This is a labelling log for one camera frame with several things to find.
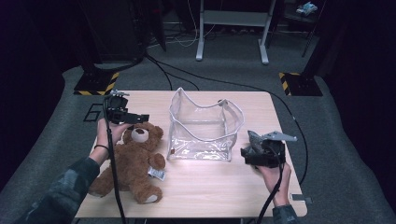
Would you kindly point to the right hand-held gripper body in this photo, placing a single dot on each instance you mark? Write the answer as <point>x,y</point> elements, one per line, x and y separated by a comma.
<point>266,155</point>

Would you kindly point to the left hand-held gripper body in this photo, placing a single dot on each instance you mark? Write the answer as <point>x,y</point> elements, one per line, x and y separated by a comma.
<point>116,107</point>

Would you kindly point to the brown teddy bear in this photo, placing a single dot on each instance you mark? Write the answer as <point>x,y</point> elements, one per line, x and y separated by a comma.
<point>134,161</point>

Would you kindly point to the clear plastic bag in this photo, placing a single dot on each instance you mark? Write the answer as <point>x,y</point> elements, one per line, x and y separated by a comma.
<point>202,146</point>

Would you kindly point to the person's left hand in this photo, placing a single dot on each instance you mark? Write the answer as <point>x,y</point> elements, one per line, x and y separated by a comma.
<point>118,132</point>

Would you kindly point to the person's right hand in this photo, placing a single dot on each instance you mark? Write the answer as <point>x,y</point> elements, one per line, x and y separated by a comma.
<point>285,191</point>

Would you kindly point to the black floor tape marking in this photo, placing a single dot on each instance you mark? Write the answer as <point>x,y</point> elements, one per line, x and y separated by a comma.
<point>90,120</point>

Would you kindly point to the black striped-edge stand base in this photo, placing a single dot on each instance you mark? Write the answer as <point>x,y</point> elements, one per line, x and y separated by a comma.
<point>93,82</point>
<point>302,85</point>

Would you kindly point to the black wristband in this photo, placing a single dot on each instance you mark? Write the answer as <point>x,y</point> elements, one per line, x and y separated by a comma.
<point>99,146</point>

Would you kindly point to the grey floor tape strip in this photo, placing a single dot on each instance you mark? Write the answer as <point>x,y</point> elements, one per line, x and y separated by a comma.
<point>300,197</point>

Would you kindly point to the black cabinet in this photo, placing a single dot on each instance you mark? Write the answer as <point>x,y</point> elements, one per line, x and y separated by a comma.
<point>115,31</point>

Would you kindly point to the black metal rack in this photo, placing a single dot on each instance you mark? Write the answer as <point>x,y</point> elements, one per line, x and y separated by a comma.
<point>292,17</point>

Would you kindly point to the blue and white packet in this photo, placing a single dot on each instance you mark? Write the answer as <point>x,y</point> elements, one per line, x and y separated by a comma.
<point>306,7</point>

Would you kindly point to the white metal desk frame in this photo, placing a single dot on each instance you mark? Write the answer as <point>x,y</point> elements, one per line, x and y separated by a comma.
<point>233,18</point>

